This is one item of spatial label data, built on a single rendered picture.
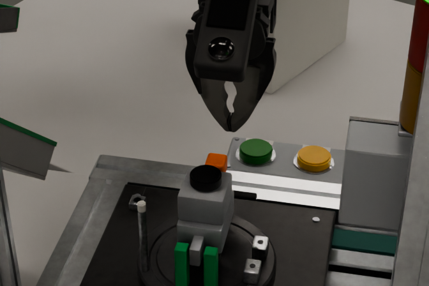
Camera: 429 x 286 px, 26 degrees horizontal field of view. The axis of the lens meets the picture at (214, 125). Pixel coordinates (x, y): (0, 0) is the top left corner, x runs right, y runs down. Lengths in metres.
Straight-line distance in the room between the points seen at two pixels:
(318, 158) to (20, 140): 0.35
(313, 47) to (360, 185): 0.81
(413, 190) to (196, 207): 0.28
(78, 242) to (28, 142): 0.12
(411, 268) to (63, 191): 0.65
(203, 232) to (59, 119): 0.54
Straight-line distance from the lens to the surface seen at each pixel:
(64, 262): 0.99
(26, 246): 1.16
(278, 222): 1.01
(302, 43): 1.44
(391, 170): 0.67
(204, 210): 0.87
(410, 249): 0.68
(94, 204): 1.06
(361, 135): 0.68
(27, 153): 1.00
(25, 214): 1.21
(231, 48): 0.83
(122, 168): 1.11
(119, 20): 1.62
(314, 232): 1.00
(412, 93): 0.64
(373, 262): 1.03
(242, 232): 0.97
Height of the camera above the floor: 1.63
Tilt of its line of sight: 35 degrees down
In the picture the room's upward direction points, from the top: straight up
